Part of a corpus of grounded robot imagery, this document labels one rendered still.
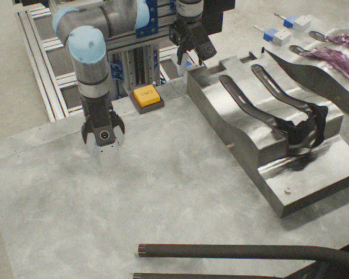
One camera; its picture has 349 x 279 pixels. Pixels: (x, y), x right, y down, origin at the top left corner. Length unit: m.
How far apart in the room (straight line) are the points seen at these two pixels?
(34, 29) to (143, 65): 0.91
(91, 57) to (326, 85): 0.75
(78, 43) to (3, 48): 2.11
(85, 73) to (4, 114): 1.64
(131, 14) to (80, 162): 0.43
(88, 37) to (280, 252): 0.60
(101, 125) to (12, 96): 1.67
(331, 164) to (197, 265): 0.43
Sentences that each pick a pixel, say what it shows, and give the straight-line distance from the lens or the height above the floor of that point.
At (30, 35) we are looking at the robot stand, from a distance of 2.74.
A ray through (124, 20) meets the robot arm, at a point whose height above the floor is 1.16.
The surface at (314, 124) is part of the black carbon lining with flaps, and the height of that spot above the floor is 0.89.
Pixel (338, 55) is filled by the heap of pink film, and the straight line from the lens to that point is 1.46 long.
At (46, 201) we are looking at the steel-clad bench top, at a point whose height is 0.80.
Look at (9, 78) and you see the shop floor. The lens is 2.85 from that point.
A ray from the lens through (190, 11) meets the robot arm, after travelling 1.30.
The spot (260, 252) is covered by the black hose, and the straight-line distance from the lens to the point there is 1.03.
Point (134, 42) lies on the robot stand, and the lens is 1.80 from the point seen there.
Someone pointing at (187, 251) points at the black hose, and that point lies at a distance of 1.05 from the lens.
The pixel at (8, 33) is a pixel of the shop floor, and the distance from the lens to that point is 3.20.
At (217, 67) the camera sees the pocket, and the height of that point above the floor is 0.87.
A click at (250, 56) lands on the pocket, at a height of 0.87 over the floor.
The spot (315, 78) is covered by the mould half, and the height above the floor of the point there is 0.85.
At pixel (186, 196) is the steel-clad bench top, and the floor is 0.80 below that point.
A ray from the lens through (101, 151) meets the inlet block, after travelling 1.23.
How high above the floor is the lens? 1.79
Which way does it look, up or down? 49 degrees down
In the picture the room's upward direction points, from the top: straight up
